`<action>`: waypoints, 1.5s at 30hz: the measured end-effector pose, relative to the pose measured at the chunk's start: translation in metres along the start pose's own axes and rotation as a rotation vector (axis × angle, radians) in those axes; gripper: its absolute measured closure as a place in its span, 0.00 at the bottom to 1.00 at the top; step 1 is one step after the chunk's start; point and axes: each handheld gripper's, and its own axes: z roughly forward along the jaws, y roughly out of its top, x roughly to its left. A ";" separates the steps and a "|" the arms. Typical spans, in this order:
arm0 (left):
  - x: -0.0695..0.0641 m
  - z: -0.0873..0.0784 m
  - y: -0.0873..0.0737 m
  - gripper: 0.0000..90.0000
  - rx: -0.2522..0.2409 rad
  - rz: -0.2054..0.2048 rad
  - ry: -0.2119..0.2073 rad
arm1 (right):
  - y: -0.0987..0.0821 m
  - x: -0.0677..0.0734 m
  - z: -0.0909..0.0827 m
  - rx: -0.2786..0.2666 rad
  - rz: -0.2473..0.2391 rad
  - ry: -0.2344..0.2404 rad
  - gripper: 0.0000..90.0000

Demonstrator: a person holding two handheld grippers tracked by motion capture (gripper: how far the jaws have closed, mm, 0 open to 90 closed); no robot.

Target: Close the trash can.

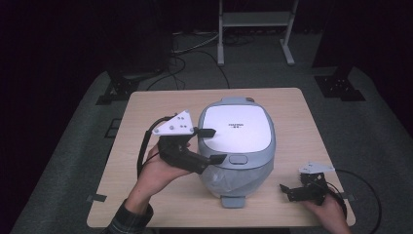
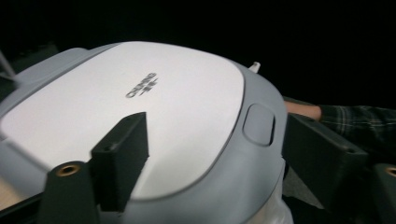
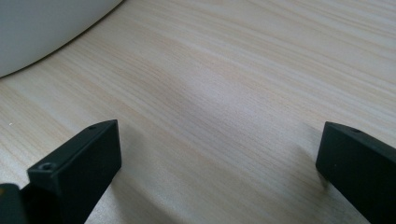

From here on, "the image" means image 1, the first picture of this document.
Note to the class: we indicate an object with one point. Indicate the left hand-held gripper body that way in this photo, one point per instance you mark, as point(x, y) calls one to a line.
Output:
point(177, 152)

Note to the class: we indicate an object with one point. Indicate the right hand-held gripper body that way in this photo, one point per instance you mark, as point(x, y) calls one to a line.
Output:
point(313, 190)

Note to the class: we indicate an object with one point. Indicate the white grey rice cooker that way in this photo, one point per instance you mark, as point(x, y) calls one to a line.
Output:
point(240, 136)

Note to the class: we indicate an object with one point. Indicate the person's right hand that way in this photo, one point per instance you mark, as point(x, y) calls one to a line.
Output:
point(328, 216)

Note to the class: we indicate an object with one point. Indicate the person's left hand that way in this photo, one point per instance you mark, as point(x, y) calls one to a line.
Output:
point(156, 175)

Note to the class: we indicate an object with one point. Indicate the clear plastic bin liner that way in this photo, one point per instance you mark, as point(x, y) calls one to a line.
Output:
point(233, 182)

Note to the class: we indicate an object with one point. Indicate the black stand base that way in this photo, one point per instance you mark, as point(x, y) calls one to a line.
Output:
point(339, 87)
point(118, 87)

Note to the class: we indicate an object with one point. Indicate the black tape strip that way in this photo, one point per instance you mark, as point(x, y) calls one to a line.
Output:
point(97, 197)

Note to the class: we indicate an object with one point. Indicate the white metal stand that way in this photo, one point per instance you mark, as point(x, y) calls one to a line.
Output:
point(256, 19)

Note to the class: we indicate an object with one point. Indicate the black floor outlet frame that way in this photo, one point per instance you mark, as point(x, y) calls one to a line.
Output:
point(113, 131)

